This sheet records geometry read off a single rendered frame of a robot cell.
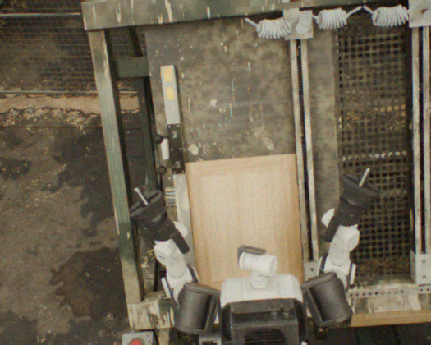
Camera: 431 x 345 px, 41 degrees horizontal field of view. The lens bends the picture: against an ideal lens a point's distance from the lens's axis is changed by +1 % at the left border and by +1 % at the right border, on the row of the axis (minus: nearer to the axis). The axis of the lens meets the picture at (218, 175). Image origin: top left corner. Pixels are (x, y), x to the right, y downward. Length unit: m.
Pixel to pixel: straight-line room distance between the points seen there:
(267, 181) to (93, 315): 1.66
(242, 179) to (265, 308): 0.65
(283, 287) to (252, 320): 0.19
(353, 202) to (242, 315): 0.50
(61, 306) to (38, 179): 1.15
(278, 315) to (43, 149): 3.18
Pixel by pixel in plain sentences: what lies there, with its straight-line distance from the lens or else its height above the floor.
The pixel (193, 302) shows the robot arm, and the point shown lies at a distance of 1.88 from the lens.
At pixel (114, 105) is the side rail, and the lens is 2.24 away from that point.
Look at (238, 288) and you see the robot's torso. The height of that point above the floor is 1.35.
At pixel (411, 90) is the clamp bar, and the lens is 2.27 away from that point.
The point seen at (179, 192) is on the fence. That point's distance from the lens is 2.27.
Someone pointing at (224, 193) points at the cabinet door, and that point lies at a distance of 2.29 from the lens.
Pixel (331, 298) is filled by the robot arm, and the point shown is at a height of 1.34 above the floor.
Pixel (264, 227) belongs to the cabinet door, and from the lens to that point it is 2.33.
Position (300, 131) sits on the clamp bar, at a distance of 2.19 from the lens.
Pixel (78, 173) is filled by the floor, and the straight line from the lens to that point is 4.35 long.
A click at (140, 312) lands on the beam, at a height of 0.87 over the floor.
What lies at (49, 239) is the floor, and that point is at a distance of 4.00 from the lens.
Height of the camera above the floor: 2.95
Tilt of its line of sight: 46 degrees down
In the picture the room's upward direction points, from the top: 8 degrees counter-clockwise
